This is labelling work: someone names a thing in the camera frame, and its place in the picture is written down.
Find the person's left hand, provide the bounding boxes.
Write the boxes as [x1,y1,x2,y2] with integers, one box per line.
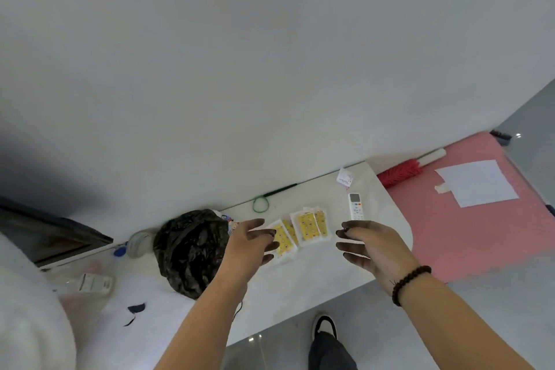
[212,217,282,295]

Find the person's right hand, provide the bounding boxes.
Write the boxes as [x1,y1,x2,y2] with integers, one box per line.
[335,220,422,293]

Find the pile of yellow packets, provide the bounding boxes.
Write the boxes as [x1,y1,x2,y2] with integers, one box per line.
[264,206,332,260]

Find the person's left forearm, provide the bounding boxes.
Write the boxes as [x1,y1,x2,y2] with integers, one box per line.
[154,272,249,370]

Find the person's right forearm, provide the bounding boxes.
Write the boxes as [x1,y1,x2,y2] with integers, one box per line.
[397,274,537,370]

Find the person's right shoe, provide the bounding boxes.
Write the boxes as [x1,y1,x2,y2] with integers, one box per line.
[311,312,339,342]

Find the person's grey trousers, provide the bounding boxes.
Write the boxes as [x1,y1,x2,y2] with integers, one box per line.
[308,330,358,370]

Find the colourful cartoon print box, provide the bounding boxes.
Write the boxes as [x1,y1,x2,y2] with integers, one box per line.
[221,212,242,236]

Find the black plastic bag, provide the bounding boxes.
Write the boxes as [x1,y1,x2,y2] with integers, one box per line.
[153,209,231,300]

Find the white remote control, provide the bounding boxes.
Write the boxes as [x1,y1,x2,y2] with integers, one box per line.
[348,193,367,222]

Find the white side cabinet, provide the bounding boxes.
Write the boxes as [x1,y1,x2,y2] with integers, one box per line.
[41,160,415,370]

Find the thin black rod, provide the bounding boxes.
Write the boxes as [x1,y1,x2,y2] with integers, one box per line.
[262,183,299,199]

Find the red fluffy duster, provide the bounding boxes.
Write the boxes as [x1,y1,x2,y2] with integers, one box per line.
[376,147,447,188]

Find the small black fabric piece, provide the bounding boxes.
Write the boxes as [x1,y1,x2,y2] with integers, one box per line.
[123,302,147,327]

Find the white paper sheet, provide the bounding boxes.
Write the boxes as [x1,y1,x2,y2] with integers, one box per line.
[435,159,520,209]

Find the black flat screen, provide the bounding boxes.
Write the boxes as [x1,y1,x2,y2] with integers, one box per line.
[0,194,114,271]

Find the white sheer dust cover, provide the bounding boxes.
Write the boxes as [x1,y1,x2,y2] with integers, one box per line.
[0,231,79,370]

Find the dark bead bracelet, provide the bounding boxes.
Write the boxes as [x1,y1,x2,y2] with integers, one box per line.
[391,265,432,308]

